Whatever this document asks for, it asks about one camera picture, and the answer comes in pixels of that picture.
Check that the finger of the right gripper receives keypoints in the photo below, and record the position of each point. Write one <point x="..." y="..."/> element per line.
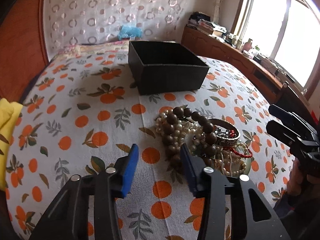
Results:
<point x="290" y="120"/>
<point x="291" y="138"/>

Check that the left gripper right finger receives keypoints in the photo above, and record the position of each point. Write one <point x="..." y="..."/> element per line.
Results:
<point x="251" y="214"/>

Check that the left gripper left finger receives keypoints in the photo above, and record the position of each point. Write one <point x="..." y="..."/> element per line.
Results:
<point x="67" y="215"/>

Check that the silver patterned bangle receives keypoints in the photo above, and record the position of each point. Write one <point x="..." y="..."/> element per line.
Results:
<point x="226" y="133"/>

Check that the black jewelry box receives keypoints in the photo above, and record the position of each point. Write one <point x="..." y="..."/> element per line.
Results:
<point x="161" y="67"/>

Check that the person's right hand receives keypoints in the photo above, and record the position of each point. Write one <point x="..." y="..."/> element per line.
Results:
<point x="294" y="184"/>

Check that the wooden sideboard cabinet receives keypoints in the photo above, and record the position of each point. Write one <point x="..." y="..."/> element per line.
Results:
<point x="274" y="86"/>

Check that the pink bottle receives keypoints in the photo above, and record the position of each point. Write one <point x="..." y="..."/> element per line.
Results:
<point x="248" y="45"/>

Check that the orange print bed sheet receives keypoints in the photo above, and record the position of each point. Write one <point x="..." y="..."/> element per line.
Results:
<point x="85" y="112"/>

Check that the window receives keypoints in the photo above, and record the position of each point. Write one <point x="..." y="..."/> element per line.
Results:
<point x="282" y="30"/>

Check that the yellow plush toy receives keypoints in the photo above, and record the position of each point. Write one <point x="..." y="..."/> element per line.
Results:
<point x="10" y="112"/>

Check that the stack of clothes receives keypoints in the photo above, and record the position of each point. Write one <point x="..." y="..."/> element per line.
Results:
<point x="202" y="22"/>

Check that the floral quilt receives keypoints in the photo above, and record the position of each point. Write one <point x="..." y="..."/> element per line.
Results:
<point x="80" y="49"/>

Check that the blue plush toy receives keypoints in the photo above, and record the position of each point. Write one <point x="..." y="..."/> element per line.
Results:
<point x="128" y="32"/>

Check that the circle pattern sheer curtain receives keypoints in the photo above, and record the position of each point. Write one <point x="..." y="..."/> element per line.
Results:
<point x="72" y="22"/>

